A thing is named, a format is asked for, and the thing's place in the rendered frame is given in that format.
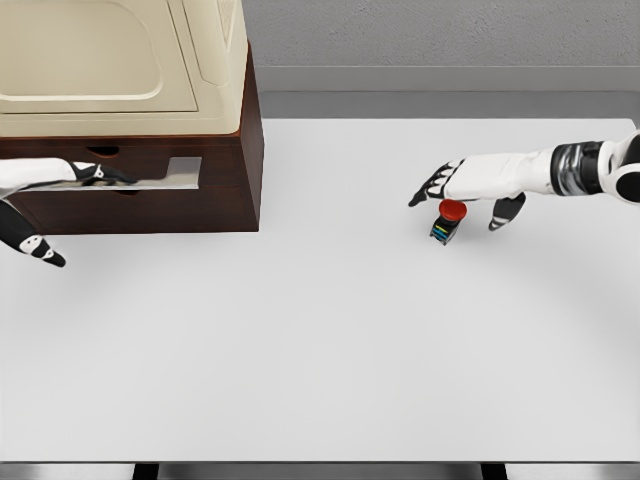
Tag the brown drawer with silver lining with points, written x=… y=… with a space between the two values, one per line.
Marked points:
x=185 y=172

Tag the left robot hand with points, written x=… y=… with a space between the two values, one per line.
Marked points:
x=35 y=172

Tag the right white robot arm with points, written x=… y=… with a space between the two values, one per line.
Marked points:
x=580 y=167

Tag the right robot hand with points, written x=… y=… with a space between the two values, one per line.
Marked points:
x=485 y=180

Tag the plain brown drawer front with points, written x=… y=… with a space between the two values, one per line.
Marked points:
x=175 y=210

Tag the brown wooden drawer cabinet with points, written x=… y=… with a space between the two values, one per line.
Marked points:
x=251 y=150

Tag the red button emergency switch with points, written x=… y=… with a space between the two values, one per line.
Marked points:
x=447 y=222

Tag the cream plastic appliance housing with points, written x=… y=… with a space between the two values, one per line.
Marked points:
x=100 y=60

